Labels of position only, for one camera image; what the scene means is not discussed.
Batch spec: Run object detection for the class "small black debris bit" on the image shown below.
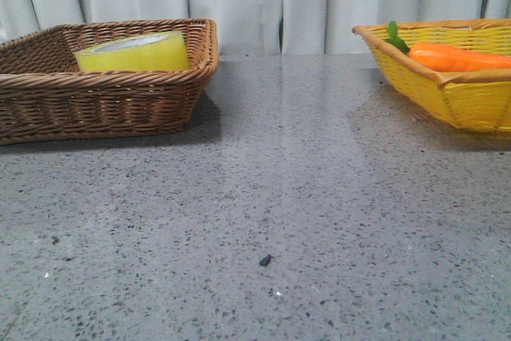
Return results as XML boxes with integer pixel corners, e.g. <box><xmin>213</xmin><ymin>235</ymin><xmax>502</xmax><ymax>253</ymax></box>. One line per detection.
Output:
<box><xmin>259</xmin><ymin>254</ymin><xmax>272</xmax><ymax>267</ymax></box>

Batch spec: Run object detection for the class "yellow packing tape roll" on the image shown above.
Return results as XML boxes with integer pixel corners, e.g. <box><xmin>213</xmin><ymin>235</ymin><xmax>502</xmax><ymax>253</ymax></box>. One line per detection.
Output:
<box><xmin>75</xmin><ymin>31</ymin><xmax>190</xmax><ymax>72</ymax></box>

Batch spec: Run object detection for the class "brown wicker basket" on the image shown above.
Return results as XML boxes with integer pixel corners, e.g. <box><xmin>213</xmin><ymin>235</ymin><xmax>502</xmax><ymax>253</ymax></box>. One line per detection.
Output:
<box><xmin>1</xmin><ymin>18</ymin><xmax>219</xmax><ymax>145</ymax></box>

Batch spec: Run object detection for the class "yellow woven plastic basket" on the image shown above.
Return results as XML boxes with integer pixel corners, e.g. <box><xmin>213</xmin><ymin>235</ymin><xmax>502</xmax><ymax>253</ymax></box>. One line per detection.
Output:
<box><xmin>352</xmin><ymin>18</ymin><xmax>510</xmax><ymax>135</ymax></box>

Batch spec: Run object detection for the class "orange toy carrot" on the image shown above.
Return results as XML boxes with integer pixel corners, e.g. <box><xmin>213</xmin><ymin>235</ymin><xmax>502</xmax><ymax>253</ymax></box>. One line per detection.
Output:
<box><xmin>385</xmin><ymin>21</ymin><xmax>510</xmax><ymax>72</ymax></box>

